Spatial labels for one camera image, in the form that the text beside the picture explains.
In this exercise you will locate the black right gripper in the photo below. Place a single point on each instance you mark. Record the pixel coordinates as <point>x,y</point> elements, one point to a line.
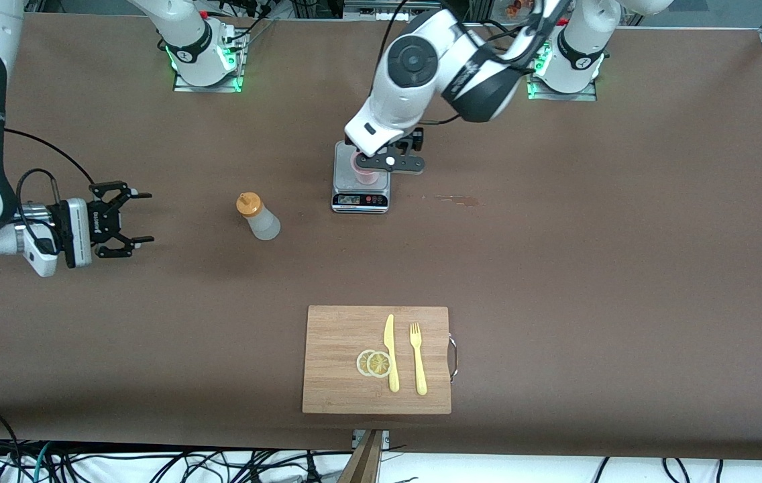
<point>98,220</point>

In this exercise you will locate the translucent sauce bottle orange cap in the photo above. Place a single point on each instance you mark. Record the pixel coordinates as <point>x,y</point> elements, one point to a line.
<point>263,225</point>

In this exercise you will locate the pink plastic cup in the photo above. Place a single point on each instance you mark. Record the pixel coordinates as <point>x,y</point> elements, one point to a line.
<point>367,178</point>

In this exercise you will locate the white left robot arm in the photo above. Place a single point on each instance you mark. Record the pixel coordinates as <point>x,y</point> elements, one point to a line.
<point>414,80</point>

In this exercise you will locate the silver digital kitchen scale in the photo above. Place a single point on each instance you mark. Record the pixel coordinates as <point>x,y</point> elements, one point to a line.
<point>361,199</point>

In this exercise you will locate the bamboo cutting board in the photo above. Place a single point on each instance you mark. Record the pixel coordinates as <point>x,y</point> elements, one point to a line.
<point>334,376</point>

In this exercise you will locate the lemon slice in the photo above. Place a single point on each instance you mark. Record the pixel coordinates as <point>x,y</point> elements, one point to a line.
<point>379,364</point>
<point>361,363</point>

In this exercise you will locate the yellow plastic knife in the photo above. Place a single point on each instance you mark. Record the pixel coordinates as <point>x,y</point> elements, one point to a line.
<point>390,339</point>

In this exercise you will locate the grey power strip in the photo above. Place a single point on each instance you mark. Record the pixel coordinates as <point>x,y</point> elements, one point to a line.
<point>361,8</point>

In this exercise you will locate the yellow plastic fork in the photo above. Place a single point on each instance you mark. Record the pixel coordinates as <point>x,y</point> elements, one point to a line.
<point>418,359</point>

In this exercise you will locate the wooden beam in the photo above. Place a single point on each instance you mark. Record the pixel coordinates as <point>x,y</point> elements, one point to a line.
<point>362,466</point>

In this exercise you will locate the orange toy items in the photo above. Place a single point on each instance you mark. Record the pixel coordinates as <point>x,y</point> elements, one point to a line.
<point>514,8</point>

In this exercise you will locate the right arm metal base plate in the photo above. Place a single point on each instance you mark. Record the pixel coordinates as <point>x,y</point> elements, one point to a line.
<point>206,88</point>

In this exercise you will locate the small metal bracket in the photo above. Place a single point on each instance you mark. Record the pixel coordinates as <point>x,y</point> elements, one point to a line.
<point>385,439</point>

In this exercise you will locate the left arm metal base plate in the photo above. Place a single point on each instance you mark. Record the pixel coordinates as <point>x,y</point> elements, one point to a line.
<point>559,97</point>

